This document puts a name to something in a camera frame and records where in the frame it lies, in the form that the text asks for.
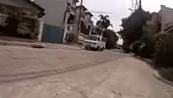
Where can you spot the utility pole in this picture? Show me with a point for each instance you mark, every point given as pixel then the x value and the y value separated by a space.
pixel 140 4
pixel 79 13

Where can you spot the palm tree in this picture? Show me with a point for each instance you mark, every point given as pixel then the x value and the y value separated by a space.
pixel 104 22

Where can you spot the bushes at house wall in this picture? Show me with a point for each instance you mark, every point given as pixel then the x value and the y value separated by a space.
pixel 22 24

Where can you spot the grey concrete road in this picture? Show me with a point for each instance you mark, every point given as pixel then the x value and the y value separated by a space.
pixel 101 88

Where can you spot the multi-storey building with balconies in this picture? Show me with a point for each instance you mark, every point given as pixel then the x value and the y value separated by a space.
pixel 85 20

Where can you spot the tall grey building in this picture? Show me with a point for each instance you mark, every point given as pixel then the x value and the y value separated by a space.
pixel 52 10

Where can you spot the blue metal gate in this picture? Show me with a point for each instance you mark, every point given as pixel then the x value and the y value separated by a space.
pixel 52 34

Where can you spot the raised concrete sidewalk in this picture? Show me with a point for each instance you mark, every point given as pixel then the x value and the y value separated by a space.
pixel 8 42

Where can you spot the white van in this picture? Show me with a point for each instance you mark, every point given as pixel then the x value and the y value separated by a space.
pixel 94 42

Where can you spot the dark round tree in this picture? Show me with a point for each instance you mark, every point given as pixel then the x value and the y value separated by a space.
pixel 111 39

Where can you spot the group of dark trees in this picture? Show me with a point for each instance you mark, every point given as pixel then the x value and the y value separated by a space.
pixel 135 29

